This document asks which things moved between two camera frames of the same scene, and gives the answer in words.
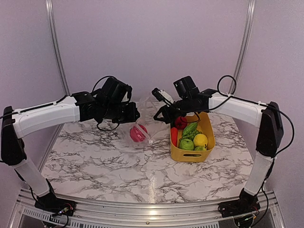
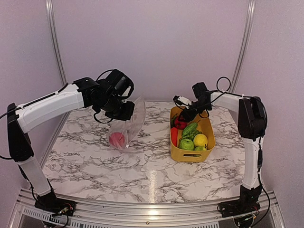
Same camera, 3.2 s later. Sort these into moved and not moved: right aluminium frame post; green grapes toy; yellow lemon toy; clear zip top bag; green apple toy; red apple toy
Moved: clear zip top bag; red apple toy
Not moved: green apple toy; right aluminium frame post; green grapes toy; yellow lemon toy
